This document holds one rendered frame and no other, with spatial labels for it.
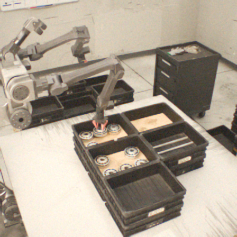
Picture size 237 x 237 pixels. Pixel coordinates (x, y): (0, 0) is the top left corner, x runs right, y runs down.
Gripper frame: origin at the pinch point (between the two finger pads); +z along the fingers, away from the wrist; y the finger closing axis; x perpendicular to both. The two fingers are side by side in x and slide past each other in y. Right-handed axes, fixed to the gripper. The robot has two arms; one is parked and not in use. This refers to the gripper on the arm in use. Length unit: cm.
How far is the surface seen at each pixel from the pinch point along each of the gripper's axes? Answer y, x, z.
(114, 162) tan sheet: -23.0, 21.9, 7.7
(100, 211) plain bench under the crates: -29, 53, 23
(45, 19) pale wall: 205, -201, -16
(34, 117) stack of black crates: 88, -28, 30
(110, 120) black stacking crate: -1.9, -13.3, -0.5
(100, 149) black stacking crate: -12.5, 21.6, 0.6
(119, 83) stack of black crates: 46, -130, 26
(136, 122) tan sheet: -17.8, -27.2, 4.7
